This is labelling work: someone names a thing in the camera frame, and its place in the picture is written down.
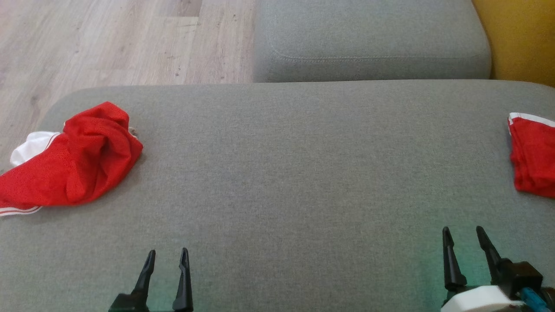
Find red garment with white trim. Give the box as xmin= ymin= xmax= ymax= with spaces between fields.
xmin=0 ymin=101 xmax=144 ymax=217

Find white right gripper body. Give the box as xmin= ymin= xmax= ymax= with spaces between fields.
xmin=441 ymin=285 xmax=523 ymax=312

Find blue right camera cable plug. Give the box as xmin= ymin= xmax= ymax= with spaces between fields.
xmin=520 ymin=287 xmax=548 ymax=312

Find yellow sofa cushion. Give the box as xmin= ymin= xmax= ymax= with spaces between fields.
xmin=472 ymin=0 xmax=555 ymax=88

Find large grey sofa seat cushion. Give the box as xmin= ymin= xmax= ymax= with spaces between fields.
xmin=0 ymin=80 xmax=555 ymax=312

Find small grey sofa seat cushion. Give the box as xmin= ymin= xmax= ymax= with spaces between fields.
xmin=253 ymin=0 xmax=492 ymax=83

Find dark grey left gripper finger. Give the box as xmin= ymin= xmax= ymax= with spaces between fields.
xmin=173 ymin=247 xmax=194 ymax=312
xmin=132 ymin=249 xmax=156 ymax=300

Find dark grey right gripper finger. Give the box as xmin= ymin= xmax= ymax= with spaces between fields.
xmin=442 ymin=226 xmax=468 ymax=292
xmin=476 ymin=225 xmax=510 ymax=283

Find red shorts with white stripes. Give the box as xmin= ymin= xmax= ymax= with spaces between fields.
xmin=507 ymin=112 xmax=555 ymax=199

